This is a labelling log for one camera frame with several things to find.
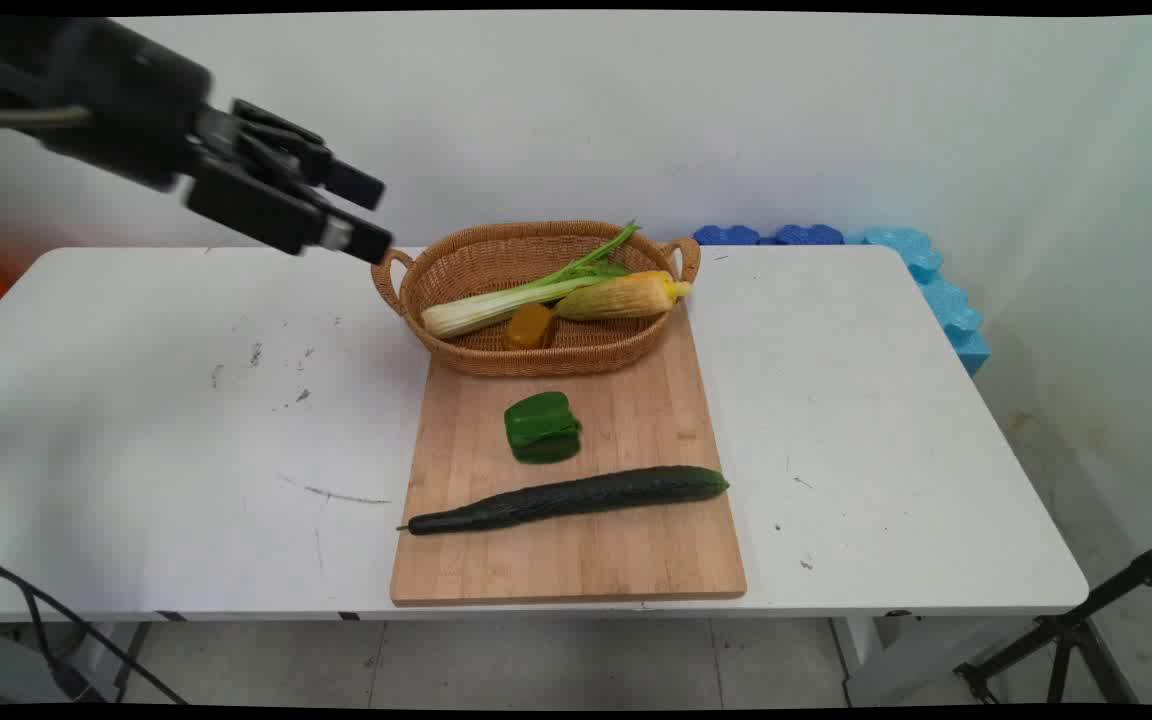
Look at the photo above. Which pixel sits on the green bell pepper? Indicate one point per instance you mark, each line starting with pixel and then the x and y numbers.
pixel 541 428

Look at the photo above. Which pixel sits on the black tripod stand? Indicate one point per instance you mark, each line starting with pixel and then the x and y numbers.
pixel 1071 630

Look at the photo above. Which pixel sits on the white table leg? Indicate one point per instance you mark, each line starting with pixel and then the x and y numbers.
pixel 881 660

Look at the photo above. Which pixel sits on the orange yellow pepper piece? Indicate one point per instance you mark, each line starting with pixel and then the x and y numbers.
pixel 528 327

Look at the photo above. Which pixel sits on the bamboo cutting board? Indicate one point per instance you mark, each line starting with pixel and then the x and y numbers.
pixel 576 550

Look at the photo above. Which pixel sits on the dark metal table leg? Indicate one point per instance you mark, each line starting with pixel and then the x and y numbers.
pixel 133 655

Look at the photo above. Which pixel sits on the celery stalk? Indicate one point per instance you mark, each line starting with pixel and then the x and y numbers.
pixel 506 302

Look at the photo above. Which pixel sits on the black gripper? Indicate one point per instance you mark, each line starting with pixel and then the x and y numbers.
pixel 116 95

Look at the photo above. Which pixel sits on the dark green cucumber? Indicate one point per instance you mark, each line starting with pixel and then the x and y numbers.
pixel 576 497

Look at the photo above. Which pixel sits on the corn cob in husk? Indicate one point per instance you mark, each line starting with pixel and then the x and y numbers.
pixel 621 296

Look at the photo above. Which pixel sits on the light blue foam mat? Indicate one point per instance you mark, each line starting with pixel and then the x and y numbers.
pixel 941 295

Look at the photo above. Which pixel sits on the dark blue foam mat piece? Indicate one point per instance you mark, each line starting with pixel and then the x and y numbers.
pixel 808 235
pixel 726 235

